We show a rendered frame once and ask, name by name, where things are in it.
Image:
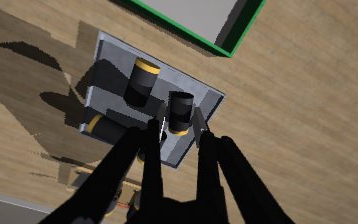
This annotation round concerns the green open-top box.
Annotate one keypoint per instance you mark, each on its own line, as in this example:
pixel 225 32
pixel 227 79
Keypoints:
pixel 218 26

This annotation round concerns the black battery with gold top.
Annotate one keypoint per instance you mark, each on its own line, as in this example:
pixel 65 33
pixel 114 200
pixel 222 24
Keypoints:
pixel 141 82
pixel 180 112
pixel 141 153
pixel 132 209
pixel 106 128
pixel 113 204

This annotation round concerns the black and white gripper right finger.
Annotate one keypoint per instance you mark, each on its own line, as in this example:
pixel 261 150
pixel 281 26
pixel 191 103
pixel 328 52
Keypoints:
pixel 255 202

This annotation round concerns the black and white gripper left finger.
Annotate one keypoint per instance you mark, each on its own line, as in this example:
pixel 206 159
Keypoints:
pixel 94 197

